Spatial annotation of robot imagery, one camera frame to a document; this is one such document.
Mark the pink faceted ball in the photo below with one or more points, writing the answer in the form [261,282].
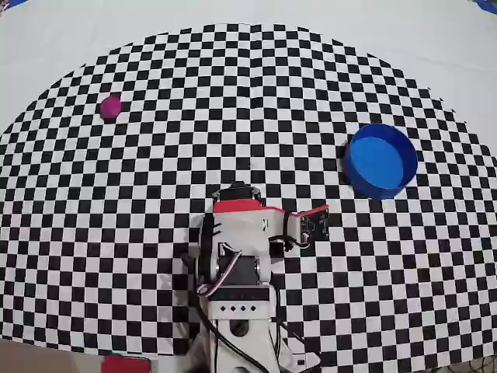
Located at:
[110,108]

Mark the blue round box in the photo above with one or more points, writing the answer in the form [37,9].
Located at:
[380,163]

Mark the black white checkered mat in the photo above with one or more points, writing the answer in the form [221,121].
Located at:
[116,194]

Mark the blue tape piece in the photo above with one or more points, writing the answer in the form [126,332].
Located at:
[488,4]

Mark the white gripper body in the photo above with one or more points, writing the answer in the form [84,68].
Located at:
[237,193]

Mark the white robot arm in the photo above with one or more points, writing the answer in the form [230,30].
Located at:
[244,233]

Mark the black camera circuit board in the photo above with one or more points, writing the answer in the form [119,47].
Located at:
[316,227]

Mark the red flat box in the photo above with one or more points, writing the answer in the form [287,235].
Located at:
[124,366]

